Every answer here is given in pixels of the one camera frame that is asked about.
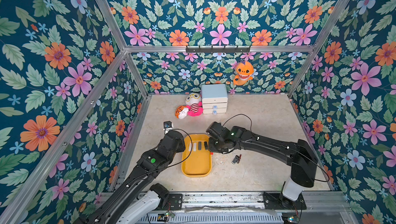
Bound yellow plastic storage tray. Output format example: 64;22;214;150
181;134;212;178

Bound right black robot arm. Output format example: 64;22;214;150
206;122;330;202

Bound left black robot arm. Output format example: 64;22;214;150
75;130;186;224

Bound black silver swivel usb drive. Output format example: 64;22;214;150
232;156;241;164

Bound light blue drawer box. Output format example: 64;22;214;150
201;84;228;115

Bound orange tiger plush toy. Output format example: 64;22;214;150
175;105;189;119

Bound pink owl plush toy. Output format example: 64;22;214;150
185;93;204;117

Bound orange shark plush toy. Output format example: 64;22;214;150
233;61;254;86

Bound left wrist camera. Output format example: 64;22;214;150
163;121;173;134

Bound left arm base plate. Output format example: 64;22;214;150
155;194;183;211

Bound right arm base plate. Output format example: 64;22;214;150
263;192;307;210

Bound black wall hook rail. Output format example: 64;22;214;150
185;46;251;54

